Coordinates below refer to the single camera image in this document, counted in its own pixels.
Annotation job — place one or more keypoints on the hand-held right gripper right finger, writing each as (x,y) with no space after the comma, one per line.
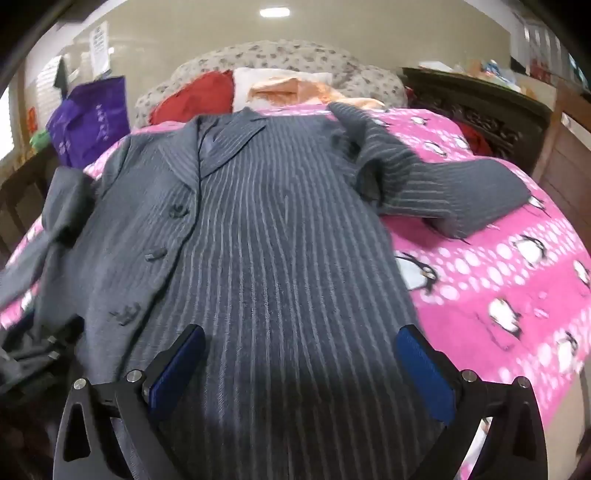
(425,369)

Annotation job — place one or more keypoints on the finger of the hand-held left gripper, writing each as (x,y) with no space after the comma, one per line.
(51,347)

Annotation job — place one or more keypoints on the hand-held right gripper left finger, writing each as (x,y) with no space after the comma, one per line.
(178,369)

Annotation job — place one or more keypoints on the grey pinstriped suit jacket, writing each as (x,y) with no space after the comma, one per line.
(277,254)

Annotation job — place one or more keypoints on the pink penguin print blanket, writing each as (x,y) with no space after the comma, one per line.
(485,277)

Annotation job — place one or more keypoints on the green toy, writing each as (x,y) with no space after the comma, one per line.
(39,139)

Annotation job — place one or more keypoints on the purple bag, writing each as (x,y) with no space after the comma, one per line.
(92,120)

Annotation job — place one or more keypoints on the dark red cloth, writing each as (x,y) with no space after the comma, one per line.
(475,138)

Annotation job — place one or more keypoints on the window with blinds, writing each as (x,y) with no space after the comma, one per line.
(51,87)

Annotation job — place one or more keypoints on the brown wooden door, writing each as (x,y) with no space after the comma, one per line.
(568,152)

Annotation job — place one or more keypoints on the white pillow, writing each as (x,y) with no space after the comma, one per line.
(244,85)

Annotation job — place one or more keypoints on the orange cloth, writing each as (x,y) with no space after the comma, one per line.
(295,92)

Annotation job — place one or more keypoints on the clutter on cabinet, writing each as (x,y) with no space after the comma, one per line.
(485,71)

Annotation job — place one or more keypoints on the ceiling light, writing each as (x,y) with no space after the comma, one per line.
(274,12)

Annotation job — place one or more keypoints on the white wall paper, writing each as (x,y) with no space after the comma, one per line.
(99,48)

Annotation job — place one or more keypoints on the wall calendar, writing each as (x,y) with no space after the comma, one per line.
(540,41)

